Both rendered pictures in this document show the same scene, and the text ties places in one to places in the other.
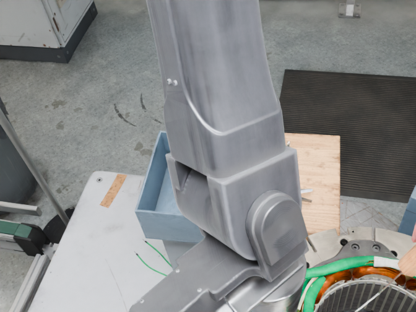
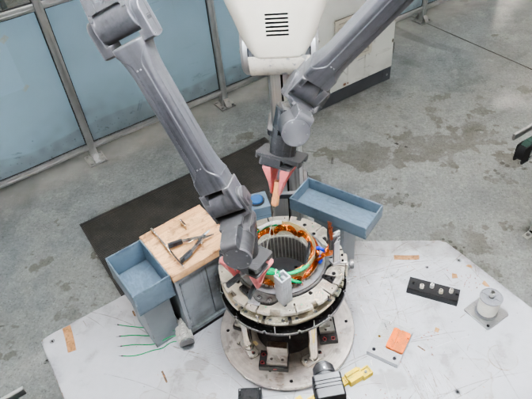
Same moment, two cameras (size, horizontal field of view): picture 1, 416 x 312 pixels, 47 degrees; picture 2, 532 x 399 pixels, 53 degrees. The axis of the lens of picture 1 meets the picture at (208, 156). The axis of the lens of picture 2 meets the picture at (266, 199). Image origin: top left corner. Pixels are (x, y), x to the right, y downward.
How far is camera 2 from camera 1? 0.79 m
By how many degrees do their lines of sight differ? 34
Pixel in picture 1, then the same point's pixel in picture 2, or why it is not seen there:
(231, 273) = (239, 218)
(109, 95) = not seen: outside the picture
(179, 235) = (159, 299)
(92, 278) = (106, 389)
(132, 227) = (104, 346)
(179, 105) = (203, 175)
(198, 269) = (229, 226)
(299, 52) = (81, 207)
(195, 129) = (212, 178)
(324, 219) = not seen: hidden behind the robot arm
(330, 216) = not seen: hidden behind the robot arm
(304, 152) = (190, 220)
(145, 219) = (139, 299)
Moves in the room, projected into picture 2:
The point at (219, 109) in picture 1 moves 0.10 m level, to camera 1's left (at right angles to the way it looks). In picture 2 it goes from (216, 169) to (180, 199)
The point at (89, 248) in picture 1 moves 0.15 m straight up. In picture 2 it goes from (86, 378) to (69, 349)
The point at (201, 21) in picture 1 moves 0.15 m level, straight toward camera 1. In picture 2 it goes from (202, 148) to (265, 177)
